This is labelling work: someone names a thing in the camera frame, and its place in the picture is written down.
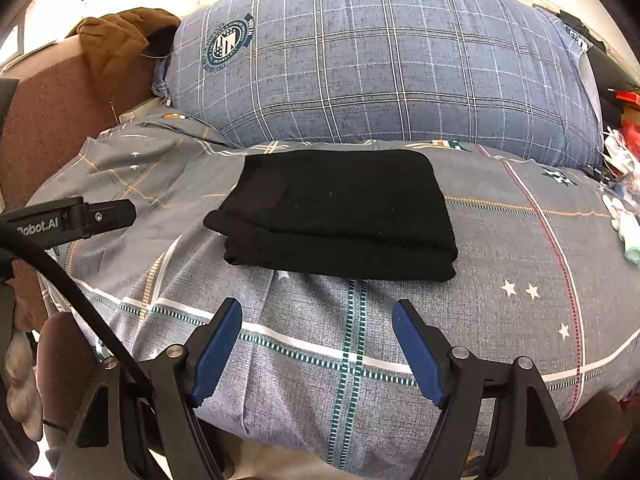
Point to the blue plaid pillow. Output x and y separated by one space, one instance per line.
390 70

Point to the white cloth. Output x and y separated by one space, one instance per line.
20 385

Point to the brown jacket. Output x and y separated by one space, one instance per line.
115 45

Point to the black bag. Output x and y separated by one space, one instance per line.
612 72

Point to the red packet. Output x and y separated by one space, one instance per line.
627 99

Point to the beige bed rail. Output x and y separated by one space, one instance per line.
142 110

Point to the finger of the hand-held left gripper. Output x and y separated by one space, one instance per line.
110 217

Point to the black pants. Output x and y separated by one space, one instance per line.
340 210

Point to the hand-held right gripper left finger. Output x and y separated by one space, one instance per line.
215 360

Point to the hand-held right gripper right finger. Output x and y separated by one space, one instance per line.
420 360

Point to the brown upholstered headboard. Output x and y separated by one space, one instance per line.
60 110

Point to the grey printed bed sheet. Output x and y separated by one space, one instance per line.
500 260

